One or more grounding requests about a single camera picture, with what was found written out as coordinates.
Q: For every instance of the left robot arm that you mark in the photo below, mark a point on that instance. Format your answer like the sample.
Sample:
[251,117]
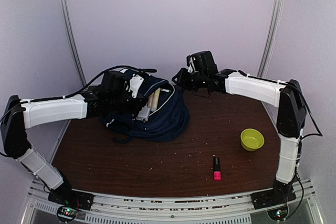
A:
[117,92]

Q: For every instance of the aluminium frame post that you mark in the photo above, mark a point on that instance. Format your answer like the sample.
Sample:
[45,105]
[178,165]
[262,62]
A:
[270,39]
[72,43]

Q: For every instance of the lime green plastic bowl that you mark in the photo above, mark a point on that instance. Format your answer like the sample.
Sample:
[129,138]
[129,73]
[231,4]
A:
[251,140]

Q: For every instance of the yellow highlighter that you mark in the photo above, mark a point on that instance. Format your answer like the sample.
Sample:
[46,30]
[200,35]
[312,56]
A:
[155,100]

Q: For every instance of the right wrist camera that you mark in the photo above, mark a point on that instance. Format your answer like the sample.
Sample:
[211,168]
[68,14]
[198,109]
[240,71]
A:
[190,64]

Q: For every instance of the right aluminium frame post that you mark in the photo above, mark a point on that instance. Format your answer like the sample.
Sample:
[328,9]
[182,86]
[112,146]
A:
[270,39]

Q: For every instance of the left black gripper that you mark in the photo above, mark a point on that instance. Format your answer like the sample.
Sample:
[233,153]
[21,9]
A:
[140,100]

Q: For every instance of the left aluminium frame post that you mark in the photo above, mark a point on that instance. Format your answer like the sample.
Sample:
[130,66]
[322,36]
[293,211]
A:
[72,43]

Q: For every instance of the front aluminium rail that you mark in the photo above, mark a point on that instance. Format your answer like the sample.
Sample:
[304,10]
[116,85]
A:
[231,208]

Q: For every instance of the pale orange highlighter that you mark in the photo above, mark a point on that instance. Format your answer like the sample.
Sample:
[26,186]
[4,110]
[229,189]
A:
[150,101]

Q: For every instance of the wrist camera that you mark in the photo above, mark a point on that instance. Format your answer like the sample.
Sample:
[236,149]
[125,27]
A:
[190,64]
[135,84]

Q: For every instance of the pink black highlighter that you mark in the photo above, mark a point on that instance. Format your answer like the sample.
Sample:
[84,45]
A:
[217,169]

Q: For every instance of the blue capped whiteboard marker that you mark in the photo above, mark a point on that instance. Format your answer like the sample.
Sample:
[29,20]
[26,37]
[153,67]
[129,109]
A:
[165,90]

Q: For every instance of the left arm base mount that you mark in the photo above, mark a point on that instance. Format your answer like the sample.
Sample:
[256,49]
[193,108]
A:
[71,208]

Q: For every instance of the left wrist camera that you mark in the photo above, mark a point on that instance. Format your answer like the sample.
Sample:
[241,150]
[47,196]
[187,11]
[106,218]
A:
[135,84]

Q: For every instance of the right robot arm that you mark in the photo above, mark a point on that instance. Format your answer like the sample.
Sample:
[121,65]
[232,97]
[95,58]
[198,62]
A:
[201,72]

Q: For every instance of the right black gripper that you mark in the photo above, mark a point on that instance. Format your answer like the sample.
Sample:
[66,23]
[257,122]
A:
[180,80]

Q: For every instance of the navy blue student backpack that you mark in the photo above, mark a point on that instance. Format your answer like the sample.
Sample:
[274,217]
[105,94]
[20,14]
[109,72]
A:
[163,125]

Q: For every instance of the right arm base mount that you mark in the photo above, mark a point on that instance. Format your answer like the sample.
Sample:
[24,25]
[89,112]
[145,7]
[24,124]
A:
[275,203]

